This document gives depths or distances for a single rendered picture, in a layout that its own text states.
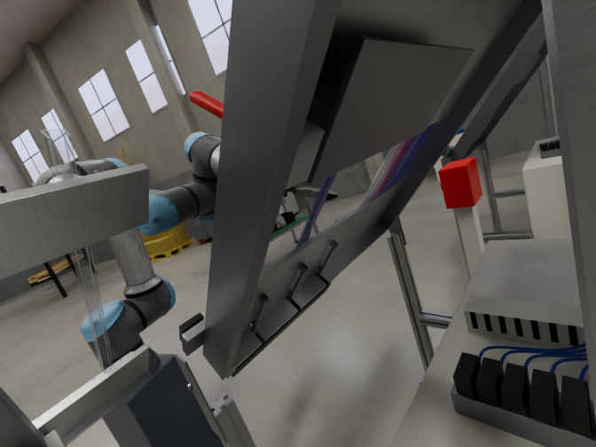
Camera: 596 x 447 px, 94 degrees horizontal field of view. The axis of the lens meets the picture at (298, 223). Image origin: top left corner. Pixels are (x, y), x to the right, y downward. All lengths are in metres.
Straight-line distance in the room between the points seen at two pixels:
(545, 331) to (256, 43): 0.53
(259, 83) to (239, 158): 0.06
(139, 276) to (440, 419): 0.85
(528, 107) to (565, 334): 4.96
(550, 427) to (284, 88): 0.42
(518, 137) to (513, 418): 5.09
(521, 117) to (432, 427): 5.12
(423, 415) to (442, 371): 0.08
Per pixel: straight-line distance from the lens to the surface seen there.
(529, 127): 5.44
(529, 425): 0.46
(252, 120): 0.20
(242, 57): 0.21
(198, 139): 0.66
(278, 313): 0.64
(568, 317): 0.57
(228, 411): 0.61
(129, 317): 1.00
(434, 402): 0.50
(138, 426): 1.03
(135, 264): 1.00
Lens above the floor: 1.00
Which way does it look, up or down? 12 degrees down
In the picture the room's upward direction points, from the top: 20 degrees counter-clockwise
